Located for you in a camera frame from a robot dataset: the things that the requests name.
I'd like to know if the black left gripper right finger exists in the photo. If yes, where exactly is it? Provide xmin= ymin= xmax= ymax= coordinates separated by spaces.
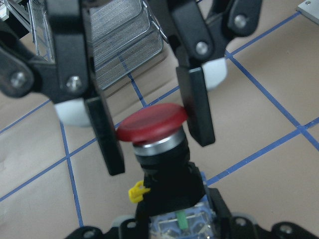
xmin=208 ymin=188 xmax=318 ymax=239

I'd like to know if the red emergency push button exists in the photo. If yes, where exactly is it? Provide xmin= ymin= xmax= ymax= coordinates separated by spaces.
xmin=116 ymin=103 xmax=216 ymax=239

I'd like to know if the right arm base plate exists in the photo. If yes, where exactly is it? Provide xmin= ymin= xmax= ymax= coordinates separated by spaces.
xmin=297 ymin=0 xmax=319 ymax=24

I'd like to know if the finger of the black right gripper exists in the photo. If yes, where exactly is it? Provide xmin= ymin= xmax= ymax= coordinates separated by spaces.
xmin=0 ymin=0 xmax=125 ymax=176
xmin=148 ymin=0 xmax=262 ymax=146

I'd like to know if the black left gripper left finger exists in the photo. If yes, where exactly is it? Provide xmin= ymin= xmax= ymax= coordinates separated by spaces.
xmin=64 ymin=199 xmax=150 ymax=239

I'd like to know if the metal wire mesh shelf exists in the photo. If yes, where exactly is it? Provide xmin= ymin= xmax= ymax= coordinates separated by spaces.
xmin=0 ymin=0 xmax=163 ymax=90

